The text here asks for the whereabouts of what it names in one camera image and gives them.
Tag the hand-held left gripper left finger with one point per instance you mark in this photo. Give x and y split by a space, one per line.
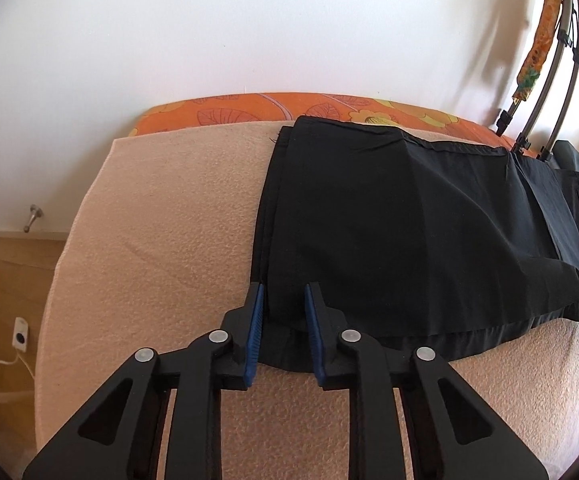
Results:
255 320

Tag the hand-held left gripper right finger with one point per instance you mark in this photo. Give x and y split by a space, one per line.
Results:
313 330

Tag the black pants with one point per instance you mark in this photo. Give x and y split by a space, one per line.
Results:
394 235

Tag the beige fleece blanket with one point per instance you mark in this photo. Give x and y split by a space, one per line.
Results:
169 235

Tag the orange floral bed sheet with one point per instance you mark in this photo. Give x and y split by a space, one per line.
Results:
229 110

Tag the metal bed headboard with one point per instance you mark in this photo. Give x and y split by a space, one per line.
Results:
537 95

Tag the metal door stopper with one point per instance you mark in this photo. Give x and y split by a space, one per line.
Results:
32 215

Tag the orange patterned hanging cloth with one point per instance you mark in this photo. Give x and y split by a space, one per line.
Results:
539 45

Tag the white wall socket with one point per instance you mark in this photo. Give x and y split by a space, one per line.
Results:
20 335

